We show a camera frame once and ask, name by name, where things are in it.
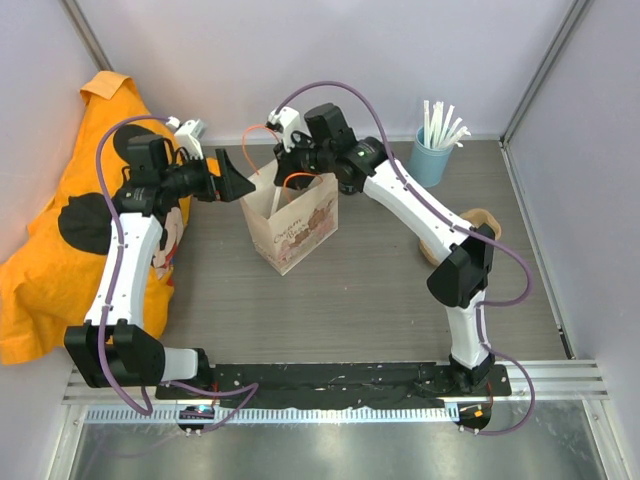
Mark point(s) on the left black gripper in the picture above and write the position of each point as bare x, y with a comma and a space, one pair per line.
232, 184

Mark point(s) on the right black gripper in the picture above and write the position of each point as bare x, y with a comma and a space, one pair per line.
285, 166

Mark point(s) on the white paper takeout bag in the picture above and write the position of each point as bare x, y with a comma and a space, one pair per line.
307, 215

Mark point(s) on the black coffee cup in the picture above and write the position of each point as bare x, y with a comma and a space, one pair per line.
347, 188

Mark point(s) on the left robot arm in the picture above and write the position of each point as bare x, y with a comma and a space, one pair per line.
112, 343

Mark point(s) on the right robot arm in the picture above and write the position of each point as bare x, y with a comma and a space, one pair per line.
321, 142

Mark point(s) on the light blue straw holder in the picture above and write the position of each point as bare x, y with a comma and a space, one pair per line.
426, 166

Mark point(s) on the bottom pulp cup carrier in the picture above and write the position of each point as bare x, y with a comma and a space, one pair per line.
476, 217

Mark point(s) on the orange mickey mouse bag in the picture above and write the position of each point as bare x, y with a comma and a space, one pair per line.
49, 284

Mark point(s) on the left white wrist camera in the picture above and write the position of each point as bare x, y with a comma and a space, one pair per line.
188, 135

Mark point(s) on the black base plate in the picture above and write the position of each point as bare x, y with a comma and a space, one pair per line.
339, 386

